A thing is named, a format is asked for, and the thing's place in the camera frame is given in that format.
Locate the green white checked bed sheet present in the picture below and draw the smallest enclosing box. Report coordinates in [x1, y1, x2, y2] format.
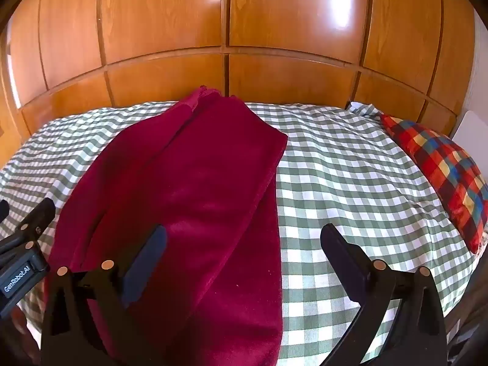
[0, 101, 483, 361]

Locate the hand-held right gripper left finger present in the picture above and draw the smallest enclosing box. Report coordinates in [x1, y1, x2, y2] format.
[40, 225, 168, 366]

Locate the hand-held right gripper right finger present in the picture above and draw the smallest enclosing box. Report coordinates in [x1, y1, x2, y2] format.
[320, 223, 448, 366]

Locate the multicoloured plaid cushion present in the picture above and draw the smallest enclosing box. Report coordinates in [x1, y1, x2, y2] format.
[380, 113, 488, 254]

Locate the dark red velvet garment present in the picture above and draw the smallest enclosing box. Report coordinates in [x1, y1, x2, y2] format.
[44, 85, 288, 366]

